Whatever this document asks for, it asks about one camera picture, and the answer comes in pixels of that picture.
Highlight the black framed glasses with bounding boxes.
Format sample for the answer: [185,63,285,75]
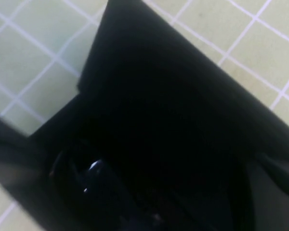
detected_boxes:
[49,146,126,200]

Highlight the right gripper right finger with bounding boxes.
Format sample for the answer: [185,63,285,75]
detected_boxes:
[245,153,289,231]

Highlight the black printed glasses case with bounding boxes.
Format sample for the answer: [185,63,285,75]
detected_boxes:
[28,0,289,231]

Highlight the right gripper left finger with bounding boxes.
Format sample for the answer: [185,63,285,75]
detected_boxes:
[0,111,71,231]

